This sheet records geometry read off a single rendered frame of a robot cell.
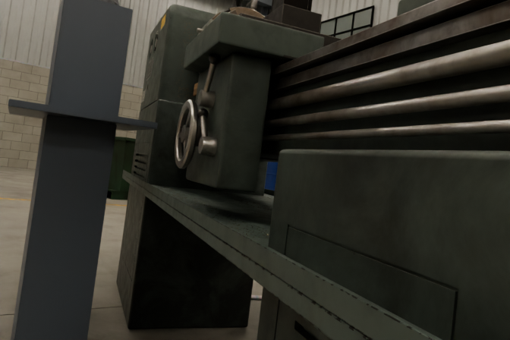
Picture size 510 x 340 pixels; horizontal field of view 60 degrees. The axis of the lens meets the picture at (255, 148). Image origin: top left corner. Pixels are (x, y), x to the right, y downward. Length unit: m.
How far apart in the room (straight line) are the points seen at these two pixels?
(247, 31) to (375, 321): 0.62
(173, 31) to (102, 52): 0.40
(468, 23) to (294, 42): 0.43
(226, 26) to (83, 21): 0.72
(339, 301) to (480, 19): 0.31
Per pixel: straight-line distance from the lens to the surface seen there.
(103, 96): 1.44
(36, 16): 11.91
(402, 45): 0.58
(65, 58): 1.44
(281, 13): 1.03
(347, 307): 0.36
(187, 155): 0.93
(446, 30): 0.53
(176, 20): 1.78
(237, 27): 0.84
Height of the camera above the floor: 0.65
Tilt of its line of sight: 3 degrees up
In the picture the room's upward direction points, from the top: 7 degrees clockwise
